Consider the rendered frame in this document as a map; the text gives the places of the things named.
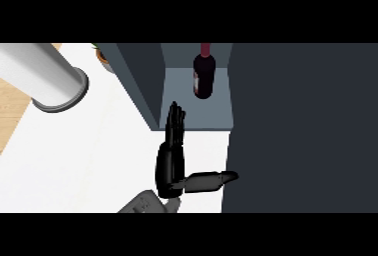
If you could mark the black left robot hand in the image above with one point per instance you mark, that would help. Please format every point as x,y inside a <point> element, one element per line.
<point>170,166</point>

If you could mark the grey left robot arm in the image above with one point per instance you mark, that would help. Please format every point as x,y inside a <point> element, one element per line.
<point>143,204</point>

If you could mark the dark red wine bottle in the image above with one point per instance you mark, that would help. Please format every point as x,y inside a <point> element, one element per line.
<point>204,77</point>

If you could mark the dark grey open cabinet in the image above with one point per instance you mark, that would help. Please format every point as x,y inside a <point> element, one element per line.
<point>141,73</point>

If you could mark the dark grey cabinet door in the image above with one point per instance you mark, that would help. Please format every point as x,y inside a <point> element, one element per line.
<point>304,133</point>

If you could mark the orange plant pot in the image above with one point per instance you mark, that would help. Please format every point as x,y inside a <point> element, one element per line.
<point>103,57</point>

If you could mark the white cylinder with grey rim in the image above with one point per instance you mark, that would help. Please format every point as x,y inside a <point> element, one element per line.
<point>40,74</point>

